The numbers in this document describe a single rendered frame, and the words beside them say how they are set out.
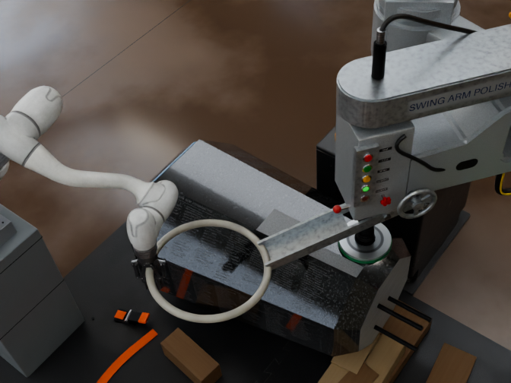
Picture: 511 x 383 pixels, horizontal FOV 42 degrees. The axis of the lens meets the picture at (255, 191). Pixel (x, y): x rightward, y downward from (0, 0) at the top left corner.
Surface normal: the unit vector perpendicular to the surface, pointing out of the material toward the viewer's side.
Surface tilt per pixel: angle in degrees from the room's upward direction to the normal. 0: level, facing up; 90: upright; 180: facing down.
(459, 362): 0
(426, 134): 4
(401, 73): 0
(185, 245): 45
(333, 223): 16
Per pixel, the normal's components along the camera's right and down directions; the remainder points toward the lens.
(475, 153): 0.25, 0.71
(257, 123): -0.07, -0.66
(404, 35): -0.43, 0.70
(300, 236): -0.33, -0.57
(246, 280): -0.44, 0.00
